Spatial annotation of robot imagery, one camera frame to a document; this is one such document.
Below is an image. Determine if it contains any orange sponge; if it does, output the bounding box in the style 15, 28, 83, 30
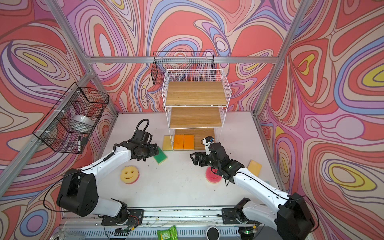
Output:
173, 135, 185, 151
183, 135, 195, 150

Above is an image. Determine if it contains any yellow sponge green back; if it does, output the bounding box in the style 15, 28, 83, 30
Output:
162, 136, 173, 151

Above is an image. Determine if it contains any white wire wooden shelf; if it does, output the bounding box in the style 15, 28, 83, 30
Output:
162, 69, 232, 151

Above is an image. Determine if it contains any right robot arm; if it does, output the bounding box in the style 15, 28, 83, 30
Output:
190, 143, 315, 240

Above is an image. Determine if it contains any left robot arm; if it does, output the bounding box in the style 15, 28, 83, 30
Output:
57, 130, 159, 220

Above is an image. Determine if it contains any pink smiley sponge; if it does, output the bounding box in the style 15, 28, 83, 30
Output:
206, 167, 222, 184

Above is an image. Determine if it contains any yellow sponge right side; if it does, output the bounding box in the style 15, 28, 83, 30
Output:
248, 160, 262, 177

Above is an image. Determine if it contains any yellow smiley sponge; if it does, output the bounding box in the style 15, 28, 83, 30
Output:
120, 166, 140, 185

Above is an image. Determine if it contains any black marker in basket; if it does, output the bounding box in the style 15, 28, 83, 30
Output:
77, 136, 82, 153

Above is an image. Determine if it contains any silver bowl in basket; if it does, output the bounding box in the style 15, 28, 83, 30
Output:
72, 115, 95, 127

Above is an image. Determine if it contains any round black speaker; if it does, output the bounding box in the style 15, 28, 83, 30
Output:
206, 226, 220, 240

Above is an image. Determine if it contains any green snack packet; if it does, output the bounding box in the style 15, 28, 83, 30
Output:
157, 226, 178, 240

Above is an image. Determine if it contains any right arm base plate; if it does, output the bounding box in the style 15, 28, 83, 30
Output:
221, 208, 254, 225

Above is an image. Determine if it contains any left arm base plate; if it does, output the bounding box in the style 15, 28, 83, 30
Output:
102, 209, 145, 227

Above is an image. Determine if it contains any black wire basket left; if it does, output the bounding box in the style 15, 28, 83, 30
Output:
33, 83, 110, 154

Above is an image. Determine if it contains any black wire basket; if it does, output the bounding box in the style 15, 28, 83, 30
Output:
151, 50, 216, 85
33, 83, 110, 154

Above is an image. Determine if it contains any black wire basket back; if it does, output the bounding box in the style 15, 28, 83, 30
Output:
151, 50, 216, 85

